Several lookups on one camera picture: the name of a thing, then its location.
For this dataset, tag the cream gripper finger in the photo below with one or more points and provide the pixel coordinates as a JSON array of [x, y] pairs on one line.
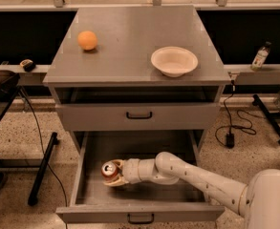
[[117, 165], [116, 181]]

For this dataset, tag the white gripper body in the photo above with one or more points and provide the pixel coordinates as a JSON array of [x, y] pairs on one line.
[[131, 171]]

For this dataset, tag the orange-red soda can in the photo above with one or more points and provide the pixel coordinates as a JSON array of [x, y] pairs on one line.
[[109, 170]]

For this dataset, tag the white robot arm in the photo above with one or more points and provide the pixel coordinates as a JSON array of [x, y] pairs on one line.
[[257, 202]]

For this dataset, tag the open grey lower drawer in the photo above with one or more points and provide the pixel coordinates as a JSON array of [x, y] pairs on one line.
[[142, 203]]

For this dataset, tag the closed grey upper drawer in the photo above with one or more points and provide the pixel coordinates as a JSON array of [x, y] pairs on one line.
[[137, 117]]

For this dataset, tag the grey metal drawer cabinet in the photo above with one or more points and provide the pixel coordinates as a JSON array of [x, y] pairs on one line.
[[119, 69]]

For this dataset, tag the white paper bowl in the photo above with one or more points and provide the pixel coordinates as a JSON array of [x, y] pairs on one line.
[[174, 61]]

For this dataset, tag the orange fruit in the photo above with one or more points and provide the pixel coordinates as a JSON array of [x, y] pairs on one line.
[[87, 40]]

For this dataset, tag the yellow black tape measure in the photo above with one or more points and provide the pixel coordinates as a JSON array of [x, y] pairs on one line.
[[27, 65]]

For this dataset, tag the black bag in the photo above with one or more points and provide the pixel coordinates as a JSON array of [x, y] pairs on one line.
[[8, 83]]

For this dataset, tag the black table leg right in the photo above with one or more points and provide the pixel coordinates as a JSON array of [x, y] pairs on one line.
[[272, 118]]

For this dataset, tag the clear plastic bottle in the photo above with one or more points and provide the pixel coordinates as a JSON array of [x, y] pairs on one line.
[[260, 57]]

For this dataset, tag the black side table frame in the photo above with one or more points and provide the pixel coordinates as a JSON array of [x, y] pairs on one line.
[[39, 164]]

